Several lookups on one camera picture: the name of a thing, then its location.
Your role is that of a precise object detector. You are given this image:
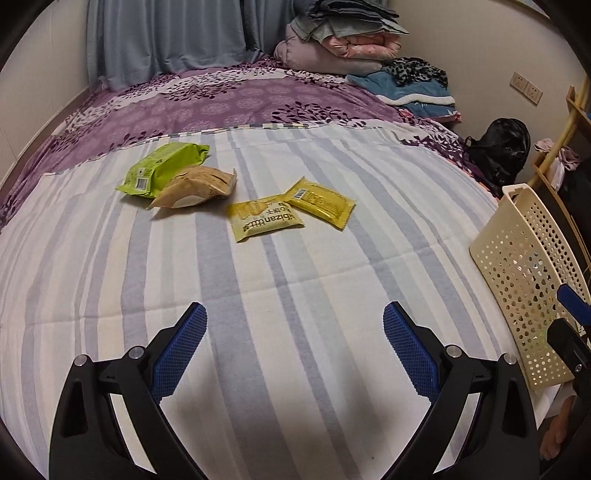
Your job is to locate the bright yellow snack packet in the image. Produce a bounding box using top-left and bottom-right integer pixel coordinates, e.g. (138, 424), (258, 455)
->
(281, 176), (357, 230)

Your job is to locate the pink cloth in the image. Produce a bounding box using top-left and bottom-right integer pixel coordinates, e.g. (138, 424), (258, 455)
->
(534, 137), (583, 172)

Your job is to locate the wooden rack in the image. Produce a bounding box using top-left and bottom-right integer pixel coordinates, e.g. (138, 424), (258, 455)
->
(526, 85), (591, 197)

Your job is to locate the beige wall outlet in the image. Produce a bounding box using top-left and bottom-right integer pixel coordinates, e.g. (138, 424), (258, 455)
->
(509, 71), (543, 104)

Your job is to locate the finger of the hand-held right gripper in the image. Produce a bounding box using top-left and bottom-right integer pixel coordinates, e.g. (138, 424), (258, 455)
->
(556, 284), (591, 325)
(546, 318), (591, 394)

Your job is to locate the blue-grey curtain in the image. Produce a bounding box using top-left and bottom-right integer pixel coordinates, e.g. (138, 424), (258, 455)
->
(85, 0), (296, 90)

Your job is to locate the purple floral bedsheet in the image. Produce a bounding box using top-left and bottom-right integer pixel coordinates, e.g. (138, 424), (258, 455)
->
(0, 55), (502, 224)

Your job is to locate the green snack packet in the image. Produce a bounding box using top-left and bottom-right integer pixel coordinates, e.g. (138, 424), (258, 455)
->
(115, 142), (211, 199)

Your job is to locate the leopard print cloth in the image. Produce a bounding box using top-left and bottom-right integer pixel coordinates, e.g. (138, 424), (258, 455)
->
(381, 56), (448, 88)

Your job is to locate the cream perforated plastic basket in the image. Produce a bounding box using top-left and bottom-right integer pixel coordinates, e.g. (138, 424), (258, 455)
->
(468, 183), (591, 393)

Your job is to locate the mauve folded quilt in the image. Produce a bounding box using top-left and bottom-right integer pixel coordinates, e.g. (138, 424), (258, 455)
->
(274, 23), (393, 77)

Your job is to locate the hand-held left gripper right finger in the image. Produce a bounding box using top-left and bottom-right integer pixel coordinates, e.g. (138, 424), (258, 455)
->
(382, 301), (540, 480)

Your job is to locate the pink floral folded quilt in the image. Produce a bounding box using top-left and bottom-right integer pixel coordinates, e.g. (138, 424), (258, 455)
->
(323, 34), (402, 62)

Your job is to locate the grey-green folded blanket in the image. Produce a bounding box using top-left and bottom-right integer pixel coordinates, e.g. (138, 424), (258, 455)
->
(295, 9), (409, 43)

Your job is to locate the black bag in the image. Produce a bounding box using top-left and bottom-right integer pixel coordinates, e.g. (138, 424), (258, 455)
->
(464, 117), (532, 188)

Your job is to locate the pale yellow snack packet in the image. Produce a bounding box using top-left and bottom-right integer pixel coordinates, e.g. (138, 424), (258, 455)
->
(229, 196), (305, 243)

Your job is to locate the person's bare foot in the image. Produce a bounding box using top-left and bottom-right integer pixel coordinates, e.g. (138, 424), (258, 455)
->
(541, 398), (579, 463)

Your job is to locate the blue fleece blanket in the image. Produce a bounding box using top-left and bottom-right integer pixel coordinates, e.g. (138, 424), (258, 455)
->
(346, 71), (455, 108)

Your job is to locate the striped white blanket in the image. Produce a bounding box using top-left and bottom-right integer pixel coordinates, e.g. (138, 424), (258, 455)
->
(0, 122), (555, 480)

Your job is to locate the dark grey folded blanket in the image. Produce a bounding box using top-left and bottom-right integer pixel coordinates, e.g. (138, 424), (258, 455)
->
(307, 0), (400, 20)

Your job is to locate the red folded cloth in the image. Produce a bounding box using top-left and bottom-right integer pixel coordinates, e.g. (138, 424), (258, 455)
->
(402, 104), (462, 123)

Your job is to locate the brown paper snack packet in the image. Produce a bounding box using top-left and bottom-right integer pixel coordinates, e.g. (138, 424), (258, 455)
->
(148, 167), (238, 209)

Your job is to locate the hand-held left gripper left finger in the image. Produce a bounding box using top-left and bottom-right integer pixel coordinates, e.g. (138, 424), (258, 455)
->
(48, 302), (208, 480)

